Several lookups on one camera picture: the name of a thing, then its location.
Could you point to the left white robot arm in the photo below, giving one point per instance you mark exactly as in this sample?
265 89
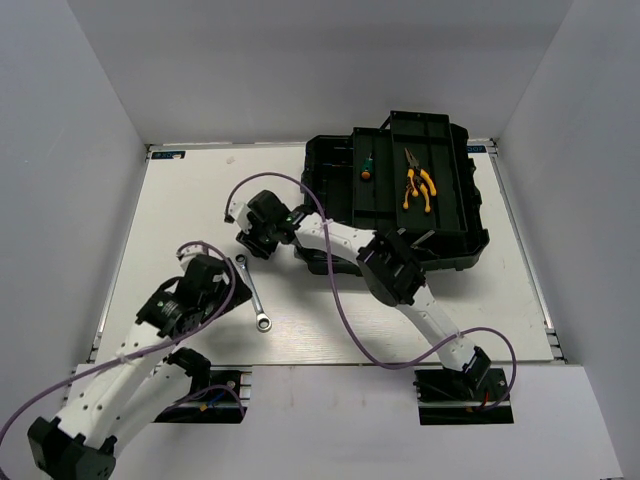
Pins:
150 371

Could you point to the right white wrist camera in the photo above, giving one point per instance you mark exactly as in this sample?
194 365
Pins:
240 213

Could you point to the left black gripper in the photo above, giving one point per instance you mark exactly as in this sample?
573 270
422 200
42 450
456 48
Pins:
242 291

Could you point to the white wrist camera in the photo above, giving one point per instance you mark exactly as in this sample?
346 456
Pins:
240 213
187 254

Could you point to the green orange stubby screwdriver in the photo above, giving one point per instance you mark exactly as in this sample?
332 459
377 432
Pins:
367 168

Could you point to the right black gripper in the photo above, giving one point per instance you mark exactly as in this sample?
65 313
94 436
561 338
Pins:
251 241

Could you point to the black plastic toolbox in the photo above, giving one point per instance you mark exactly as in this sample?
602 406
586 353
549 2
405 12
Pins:
451 236

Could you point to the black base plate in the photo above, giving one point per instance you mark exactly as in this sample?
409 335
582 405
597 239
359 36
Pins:
442 402
216 406

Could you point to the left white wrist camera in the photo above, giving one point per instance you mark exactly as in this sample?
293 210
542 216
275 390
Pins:
187 254

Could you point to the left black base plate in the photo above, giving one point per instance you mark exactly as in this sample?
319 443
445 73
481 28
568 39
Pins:
216 406

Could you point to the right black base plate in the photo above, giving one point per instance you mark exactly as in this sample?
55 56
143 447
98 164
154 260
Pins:
442 402

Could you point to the long silver combination wrench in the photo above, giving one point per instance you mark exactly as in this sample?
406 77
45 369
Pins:
263 321

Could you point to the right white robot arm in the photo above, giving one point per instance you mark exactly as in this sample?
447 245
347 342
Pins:
388 265

